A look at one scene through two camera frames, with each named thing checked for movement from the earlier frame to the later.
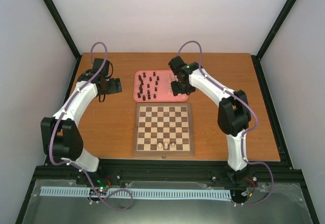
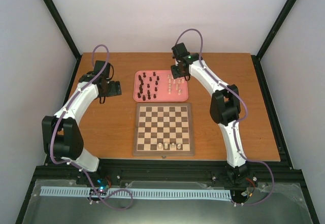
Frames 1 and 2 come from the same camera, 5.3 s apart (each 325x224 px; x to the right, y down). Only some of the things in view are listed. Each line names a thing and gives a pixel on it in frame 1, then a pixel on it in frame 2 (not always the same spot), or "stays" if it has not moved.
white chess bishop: [172, 147] stays
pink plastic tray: [155, 86] stays
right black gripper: [176, 91] -> [175, 75]
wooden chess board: [163, 129] stays
